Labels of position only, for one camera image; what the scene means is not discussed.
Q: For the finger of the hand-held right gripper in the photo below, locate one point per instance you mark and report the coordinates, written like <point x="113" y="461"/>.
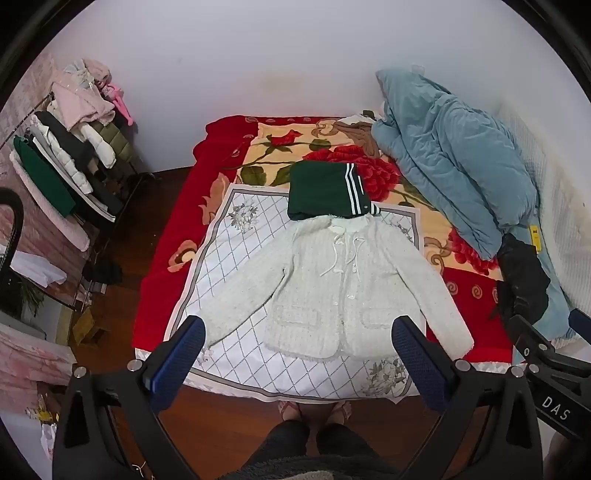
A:
<point x="581" y="320"/>
<point x="528" y="339"/>

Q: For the pink slipper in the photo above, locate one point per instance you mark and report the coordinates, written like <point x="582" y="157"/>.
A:
<point x="341" y="410"/>

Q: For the black curved tube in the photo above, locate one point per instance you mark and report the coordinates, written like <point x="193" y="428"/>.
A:
<point x="17" y="217"/>

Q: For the green hanging garment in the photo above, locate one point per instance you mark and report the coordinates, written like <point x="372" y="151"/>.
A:
<point x="44" y="175"/>

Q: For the olive puffer jacket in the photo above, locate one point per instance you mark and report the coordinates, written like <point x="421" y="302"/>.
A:
<point x="117" y="141"/>

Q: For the cardboard box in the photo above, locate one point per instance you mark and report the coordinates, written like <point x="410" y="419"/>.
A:
<point x="90" y="328"/>

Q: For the brown cloth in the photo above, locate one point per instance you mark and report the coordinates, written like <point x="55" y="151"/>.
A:
<point x="360" y="134"/>

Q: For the white checked floral sheet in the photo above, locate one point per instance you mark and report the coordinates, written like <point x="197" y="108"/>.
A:
<point x="240" y="258"/>

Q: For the green plant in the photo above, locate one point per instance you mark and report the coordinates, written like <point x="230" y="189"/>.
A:
<point x="30" y="297"/>

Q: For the blue quilted comforter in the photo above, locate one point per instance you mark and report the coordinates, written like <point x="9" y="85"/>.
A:
<point x="443" y="152"/>

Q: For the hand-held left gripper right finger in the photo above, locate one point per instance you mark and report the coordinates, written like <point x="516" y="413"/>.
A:
<point x="415" y="360"/>

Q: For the yellow tag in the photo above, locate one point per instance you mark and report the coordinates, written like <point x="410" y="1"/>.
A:
<point x="534" y="233"/>

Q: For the pink hanger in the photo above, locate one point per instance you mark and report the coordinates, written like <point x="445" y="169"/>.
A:
<point x="121" y="105"/>

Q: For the black item on floor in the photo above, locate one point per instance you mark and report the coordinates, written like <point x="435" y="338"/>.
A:
<point x="102" y="271"/>

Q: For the pink jacket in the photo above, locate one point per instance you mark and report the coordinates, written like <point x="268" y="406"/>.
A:
<point x="78" y="101"/>

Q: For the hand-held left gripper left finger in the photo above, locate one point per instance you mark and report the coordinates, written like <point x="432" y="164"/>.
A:
<point x="184" y="353"/>

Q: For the black cloth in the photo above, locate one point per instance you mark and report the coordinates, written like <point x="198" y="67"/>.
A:
<point x="521" y="277"/>

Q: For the white plastic bag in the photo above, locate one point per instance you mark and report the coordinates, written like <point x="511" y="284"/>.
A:
<point x="48" y="441"/>

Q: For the metal clothes rack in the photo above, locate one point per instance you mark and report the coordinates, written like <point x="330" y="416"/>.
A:
<point x="136" y="182"/>

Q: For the white puffer jacket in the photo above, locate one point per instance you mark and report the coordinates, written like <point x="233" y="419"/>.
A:
<point x="62" y="154"/>

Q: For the pink patterned cloth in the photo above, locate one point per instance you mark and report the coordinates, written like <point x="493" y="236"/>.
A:
<point x="27" y="364"/>

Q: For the white cloth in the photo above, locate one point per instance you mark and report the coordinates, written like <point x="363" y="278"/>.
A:
<point x="37" y="270"/>

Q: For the person's legs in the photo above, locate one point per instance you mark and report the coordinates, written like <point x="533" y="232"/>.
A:
<point x="286" y="443"/>

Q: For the red floral blanket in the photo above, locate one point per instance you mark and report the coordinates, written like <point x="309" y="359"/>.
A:
<point x="184" y="184"/>

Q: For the green folded garment white stripes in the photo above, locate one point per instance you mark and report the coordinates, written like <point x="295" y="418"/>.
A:
<point x="318" y="189"/>

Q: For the person's feet in sandals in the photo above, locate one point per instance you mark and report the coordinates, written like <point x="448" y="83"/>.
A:
<point x="288" y="410"/>

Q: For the pink fluffy garment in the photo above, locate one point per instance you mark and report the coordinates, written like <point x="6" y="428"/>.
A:
<point x="69" y="228"/>

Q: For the white fuzzy cardigan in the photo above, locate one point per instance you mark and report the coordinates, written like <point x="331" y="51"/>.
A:
<point x="323" y="286"/>

